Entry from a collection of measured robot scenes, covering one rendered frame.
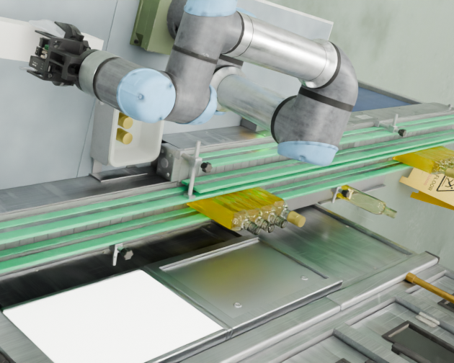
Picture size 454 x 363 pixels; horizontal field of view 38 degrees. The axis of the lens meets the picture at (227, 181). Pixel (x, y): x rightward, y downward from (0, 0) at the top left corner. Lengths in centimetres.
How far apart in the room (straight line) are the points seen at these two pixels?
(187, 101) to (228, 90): 54
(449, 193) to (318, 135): 386
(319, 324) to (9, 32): 106
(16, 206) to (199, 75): 74
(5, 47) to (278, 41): 46
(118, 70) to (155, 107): 8
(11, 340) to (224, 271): 104
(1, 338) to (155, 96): 39
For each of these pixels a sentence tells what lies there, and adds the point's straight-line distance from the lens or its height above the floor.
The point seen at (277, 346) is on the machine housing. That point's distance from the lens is 165.
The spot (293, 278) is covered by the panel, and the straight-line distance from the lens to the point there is 191.
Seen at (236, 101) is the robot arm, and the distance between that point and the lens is 155.
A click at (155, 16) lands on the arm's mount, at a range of 177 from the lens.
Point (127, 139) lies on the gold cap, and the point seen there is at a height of 81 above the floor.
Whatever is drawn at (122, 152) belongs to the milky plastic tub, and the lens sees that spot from 187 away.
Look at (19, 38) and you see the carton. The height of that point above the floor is 111.
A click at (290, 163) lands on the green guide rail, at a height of 91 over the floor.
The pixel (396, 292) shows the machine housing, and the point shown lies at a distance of 206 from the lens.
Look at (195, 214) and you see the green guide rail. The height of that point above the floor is 94.
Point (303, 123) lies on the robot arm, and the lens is 134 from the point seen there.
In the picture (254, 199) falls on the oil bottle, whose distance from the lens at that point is 197.
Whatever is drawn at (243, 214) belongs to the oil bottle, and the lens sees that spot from 186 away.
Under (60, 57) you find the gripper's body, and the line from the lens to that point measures 112.
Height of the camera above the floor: 214
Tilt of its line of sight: 37 degrees down
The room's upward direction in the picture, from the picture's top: 117 degrees clockwise
